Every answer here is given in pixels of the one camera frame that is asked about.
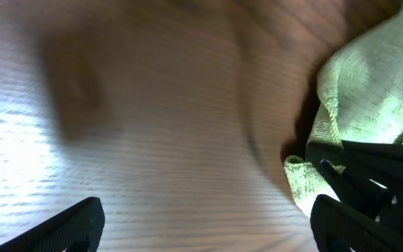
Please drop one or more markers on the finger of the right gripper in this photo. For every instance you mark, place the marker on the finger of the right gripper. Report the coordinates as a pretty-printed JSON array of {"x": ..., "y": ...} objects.
[{"x": 368, "y": 177}]

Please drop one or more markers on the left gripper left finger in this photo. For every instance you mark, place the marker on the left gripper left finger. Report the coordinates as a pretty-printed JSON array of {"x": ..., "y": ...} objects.
[{"x": 78, "y": 228}]

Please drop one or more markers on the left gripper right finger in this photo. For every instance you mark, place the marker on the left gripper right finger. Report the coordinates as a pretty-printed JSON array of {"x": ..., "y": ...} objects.
[{"x": 338, "y": 227}]

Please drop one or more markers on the green microfiber cloth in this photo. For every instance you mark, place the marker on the green microfiber cloth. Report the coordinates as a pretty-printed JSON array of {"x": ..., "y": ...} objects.
[{"x": 356, "y": 94}]

